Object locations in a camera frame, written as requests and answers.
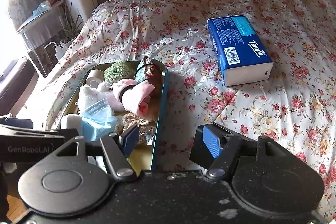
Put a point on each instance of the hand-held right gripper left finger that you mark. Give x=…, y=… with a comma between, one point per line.
x=130, y=140

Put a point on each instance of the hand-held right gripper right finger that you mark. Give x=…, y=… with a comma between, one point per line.
x=212, y=142

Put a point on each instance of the cream lace doily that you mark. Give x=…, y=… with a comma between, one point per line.
x=139, y=120

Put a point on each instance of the teal and gold metal tin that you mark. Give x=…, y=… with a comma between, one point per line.
x=160, y=121

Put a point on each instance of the blue face mask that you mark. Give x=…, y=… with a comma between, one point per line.
x=97, y=121

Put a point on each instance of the pink cloth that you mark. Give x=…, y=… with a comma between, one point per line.
x=136, y=92

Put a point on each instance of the small white tissue pack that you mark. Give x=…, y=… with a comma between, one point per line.
x=73, y=123

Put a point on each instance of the white plush toy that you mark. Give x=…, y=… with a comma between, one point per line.
x=88, y=96

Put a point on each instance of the green knitted scrubber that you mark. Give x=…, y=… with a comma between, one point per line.
x=116, y=73

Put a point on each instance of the multicoloured towel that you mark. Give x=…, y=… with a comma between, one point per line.
x=144, y=73

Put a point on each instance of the beige bandage roll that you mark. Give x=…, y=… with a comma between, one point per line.
x=93, y=77

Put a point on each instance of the brown chair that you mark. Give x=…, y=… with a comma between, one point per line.
x=15, y=82

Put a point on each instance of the large blue tissue pack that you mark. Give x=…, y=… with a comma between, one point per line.
x=236, y=43

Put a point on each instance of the white squeeze bottle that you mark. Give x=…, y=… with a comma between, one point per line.
x=59, y=52

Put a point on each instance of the glass side table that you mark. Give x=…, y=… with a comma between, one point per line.
x=42, y=27

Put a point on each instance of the green potted plant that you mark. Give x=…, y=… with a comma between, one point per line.
x=72, y=29

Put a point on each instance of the crumpled blue cloth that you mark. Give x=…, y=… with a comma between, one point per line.
x=42, y=8

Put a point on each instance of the floral bedspread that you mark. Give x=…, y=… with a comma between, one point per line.
x=262, y=3

